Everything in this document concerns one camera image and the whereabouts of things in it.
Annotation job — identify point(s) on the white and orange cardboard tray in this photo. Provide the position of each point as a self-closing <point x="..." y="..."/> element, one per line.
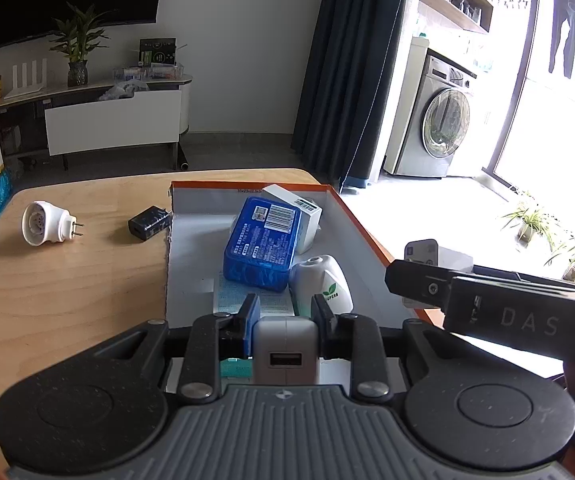
<point x="192" y="270"/>

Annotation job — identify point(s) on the silver washing machine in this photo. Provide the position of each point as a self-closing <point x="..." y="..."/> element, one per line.
<point x="437" y="115"/>

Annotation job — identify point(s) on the clear plastic boxes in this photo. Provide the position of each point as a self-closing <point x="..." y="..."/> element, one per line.
<point x="155" y="72"/>

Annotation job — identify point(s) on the white router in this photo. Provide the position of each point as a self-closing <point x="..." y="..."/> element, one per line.
<point x="26" y="82"/>

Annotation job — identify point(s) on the white cube adapter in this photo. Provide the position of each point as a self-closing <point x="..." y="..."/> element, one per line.
<point x="445" y="255"/>

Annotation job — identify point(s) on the grey crumpled bag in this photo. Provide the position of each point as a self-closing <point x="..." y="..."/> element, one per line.
<point x="120" y="91"/>

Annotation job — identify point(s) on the potted spider plants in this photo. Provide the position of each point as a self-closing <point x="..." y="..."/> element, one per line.
<point x="542" y="222"/>

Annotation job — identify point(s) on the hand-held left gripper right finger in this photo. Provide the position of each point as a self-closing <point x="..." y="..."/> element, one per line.
<point x="323" y="321"/>

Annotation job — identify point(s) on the dark curtain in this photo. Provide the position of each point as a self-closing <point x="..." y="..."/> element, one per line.
<point x="347" y="70"/>

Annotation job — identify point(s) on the black rolled mat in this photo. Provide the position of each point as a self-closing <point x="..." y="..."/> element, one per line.
<point x="184" y="162"/>

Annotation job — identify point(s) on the bamboo plant in dark vase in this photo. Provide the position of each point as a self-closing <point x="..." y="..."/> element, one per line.
<point x="78" y="45"/>

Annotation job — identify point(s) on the white plug-in vaporizer device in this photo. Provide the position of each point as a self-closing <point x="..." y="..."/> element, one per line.
<point x="325" y="287"/>

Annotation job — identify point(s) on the white box with barcode label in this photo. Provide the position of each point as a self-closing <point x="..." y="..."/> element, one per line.
<point x="300" y="210"/>

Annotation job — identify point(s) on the dark green box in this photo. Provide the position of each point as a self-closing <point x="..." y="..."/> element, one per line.
<point x="157" y="51"/>

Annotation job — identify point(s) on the white TV cabinet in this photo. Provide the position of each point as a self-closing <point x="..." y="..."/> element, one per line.
<point x="112" y="120"/>

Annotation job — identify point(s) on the white USB charger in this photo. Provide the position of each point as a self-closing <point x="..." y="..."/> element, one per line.
<point x="285" y="355"/>

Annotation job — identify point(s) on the blue rectangular box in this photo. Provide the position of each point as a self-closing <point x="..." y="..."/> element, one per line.
<point x="262" y="245"/>

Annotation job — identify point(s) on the white round plug-in night light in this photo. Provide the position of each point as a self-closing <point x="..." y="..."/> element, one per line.
<point x="45" y="222"/>

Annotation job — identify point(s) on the black USB charger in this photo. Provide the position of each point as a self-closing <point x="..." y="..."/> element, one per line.
<point x="148" y="222"/>

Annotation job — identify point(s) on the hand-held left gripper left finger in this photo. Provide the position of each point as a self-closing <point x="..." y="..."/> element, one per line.
<point x="251" y="321"/>

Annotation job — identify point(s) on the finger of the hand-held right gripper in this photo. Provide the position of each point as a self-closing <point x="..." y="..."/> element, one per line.
<point x="417" y="285"/>

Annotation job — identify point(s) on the hanging dark clothes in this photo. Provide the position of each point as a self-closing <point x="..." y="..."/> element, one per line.
<point x="562" y="10"/>

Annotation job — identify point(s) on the teal bandage box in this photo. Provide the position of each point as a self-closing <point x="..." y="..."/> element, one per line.
<point x="230" y="297"/>

